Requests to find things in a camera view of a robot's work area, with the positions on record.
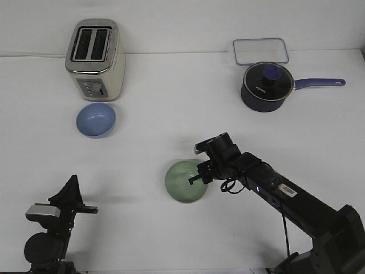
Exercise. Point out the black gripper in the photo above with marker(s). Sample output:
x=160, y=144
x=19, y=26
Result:
x=207, y=172
x=69, y=200

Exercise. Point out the silver two-slot toaster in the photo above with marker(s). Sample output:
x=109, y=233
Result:
x=95, y=59

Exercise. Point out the glass pot lid blue knob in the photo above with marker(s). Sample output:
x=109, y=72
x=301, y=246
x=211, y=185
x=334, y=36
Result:
x=268, y=81

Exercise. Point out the blue bowl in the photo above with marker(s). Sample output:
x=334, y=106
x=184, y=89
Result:
x=96, y=120

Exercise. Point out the clear rectangular container lid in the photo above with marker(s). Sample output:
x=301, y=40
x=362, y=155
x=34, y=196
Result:
x=250, y=51

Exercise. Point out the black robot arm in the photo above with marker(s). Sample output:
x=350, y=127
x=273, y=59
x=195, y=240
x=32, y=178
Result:
x=46, y=251
x=337, y=236

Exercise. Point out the dark blue saucepan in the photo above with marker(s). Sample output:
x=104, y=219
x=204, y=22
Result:
x=261, y=105

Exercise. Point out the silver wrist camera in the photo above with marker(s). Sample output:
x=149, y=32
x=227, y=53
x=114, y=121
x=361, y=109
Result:
x=207, y=146
x=41, y=212

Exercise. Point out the green bowl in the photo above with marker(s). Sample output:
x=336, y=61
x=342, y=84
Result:
x=177, y=182

